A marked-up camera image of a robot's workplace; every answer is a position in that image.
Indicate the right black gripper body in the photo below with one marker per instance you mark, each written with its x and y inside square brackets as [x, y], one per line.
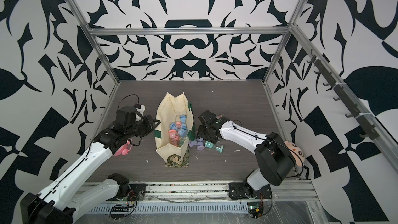
[203, 131]

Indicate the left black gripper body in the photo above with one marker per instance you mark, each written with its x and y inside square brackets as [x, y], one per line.
[143, 128]

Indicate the purple hourglass cluster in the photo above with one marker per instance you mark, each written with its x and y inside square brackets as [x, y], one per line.
[198, 143]

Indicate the green hourglass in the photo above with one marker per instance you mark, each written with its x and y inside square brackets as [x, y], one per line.
[212, 145]

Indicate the dark blue hourglass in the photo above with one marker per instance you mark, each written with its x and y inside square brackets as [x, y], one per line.
[183, 120]

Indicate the pink hourglass front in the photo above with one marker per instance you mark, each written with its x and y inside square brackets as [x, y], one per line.
[173, 134]

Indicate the cream canvas tote bag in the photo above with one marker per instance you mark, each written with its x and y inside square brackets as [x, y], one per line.
[175, 153]

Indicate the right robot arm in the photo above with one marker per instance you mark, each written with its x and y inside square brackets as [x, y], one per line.
[275, 157]

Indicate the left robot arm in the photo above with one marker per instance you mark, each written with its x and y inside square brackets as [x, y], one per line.
[58, 202]

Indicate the pink toy cup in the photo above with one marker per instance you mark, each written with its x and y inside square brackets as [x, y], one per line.
[124, 149]

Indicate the plush doll toy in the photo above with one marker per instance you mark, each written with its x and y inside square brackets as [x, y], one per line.
[296, 152]

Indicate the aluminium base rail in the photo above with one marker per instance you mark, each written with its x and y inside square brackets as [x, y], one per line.
[156, 197]

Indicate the black hook rail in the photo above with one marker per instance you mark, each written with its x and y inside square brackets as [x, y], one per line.
[346, 96]

